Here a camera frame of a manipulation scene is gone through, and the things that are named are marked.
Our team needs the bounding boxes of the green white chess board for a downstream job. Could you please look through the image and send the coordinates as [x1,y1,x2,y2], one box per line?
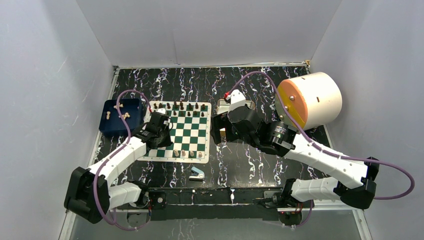
[138,100,212,164]

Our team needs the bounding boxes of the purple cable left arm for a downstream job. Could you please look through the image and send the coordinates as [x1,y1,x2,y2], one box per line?
[92,89,153,232]

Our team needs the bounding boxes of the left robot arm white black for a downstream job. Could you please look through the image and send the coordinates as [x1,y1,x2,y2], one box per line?
[64,108,172,224]

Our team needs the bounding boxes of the light blue white stapler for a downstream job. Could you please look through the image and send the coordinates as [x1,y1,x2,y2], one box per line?
[189,166,205,181]

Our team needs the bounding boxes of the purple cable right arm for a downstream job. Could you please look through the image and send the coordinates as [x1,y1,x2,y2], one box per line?
[225,70,416,228]

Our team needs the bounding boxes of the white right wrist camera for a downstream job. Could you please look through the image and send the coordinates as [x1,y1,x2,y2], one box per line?
[224,89,246,112]

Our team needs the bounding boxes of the white cylinder orange yellow face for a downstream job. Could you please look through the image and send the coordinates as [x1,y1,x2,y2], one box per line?
[275,72,343,131]

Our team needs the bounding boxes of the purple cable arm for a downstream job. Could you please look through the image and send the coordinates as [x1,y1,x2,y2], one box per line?
[225,70,416,228]
[92,89,153,232]

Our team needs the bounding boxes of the gold rimmed metal tin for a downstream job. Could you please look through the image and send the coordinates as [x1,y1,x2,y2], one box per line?
[216,98,256,138]

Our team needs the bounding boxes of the dark blue tray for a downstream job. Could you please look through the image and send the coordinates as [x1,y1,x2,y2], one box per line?
[98,98,145,138]

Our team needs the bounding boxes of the light wooden pawn in tray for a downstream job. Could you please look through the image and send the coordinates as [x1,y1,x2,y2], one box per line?
[122,112,131,120]

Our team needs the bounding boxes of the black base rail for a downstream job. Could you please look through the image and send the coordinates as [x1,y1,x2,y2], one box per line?
[117,187,314,223]

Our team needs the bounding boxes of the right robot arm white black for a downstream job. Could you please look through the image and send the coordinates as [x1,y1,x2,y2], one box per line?
[211,106,379,210]

